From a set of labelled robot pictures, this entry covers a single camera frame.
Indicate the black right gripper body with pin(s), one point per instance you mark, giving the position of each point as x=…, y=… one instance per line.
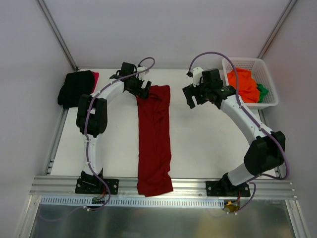
x=193, y=93

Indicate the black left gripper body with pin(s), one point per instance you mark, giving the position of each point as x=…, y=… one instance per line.
x=141, y=88

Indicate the dark red t shirt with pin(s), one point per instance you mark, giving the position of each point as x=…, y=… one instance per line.
x=154, y=143

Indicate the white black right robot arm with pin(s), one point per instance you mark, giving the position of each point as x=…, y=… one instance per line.
x=266, y=147

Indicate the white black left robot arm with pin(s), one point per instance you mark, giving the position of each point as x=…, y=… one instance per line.
x=92, y=115

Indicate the orange t shirt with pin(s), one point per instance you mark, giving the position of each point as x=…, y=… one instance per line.
x=247, y=86

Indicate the folded pink t shirt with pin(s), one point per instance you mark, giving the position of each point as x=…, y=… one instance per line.
x=96, y=77

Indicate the white plastic basket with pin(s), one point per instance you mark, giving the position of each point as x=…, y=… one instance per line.
x=260, y=74

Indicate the green t shirt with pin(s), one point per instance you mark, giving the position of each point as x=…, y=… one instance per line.
x=263, y=92

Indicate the folded black t shirt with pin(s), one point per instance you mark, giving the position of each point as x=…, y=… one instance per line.
x=75, y=85

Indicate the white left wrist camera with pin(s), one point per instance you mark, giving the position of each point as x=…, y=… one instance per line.
x=142, y=72

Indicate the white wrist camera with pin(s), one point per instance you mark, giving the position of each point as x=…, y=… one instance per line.
x=142, y=72
x=196, y=74

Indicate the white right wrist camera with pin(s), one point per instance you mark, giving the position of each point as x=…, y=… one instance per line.
x=196, y=74

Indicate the aluminium right table rail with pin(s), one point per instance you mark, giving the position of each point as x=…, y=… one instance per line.
x=279, y=171

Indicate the aluminium table rail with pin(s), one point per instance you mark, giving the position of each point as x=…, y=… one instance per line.
x=55, y=143
x=279, y=171

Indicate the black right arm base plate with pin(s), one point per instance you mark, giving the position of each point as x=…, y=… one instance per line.
x=222, y=189

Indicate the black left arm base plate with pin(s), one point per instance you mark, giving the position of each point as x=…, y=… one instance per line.
x=83, y=187

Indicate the aluminium left corner post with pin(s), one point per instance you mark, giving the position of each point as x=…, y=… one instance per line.
x=56, y=32

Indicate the aluminium corner post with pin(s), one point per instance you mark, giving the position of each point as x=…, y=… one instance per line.
x=277, y=27
x=56, y=32

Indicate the aluminium right corner post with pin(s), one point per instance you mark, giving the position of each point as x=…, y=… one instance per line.
x=277, y=27

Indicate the aluminium left table rail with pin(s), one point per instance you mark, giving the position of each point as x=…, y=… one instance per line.
x=55, y=143

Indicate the aluminium front mounting rail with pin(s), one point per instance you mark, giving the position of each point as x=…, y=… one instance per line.
x=182, y=187

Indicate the white slotted cable duct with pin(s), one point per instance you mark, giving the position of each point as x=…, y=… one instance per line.
x=134, y=202

